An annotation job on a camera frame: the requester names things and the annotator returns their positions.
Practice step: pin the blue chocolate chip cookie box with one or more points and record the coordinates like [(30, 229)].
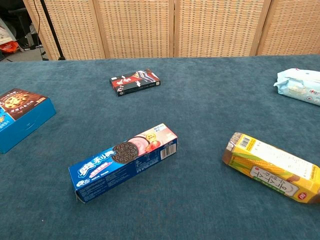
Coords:
[(22, 117)]

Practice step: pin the small black and red box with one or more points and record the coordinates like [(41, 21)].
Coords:
[(135, 82)]

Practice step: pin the blue pink cookie pack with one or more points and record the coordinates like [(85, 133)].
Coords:
[(120, 160)]

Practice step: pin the blue felt table mat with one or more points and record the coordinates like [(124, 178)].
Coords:
[(175, 112)]

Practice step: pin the wooden wicker folding screen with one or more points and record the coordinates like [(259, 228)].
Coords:
[(140, 25)]

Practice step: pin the yellow corn tea bottle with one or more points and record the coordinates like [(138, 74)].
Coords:
[(270, 170)]

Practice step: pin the black tripod stand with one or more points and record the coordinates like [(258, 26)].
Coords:
[(51, 27)]

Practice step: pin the light blue wet wipes pack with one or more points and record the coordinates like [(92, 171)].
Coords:
[(300, 85)]

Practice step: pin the orange plastic bag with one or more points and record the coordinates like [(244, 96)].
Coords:
[(10, 46)]

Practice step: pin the black office chair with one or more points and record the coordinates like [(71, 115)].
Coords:
[(15, 22)]

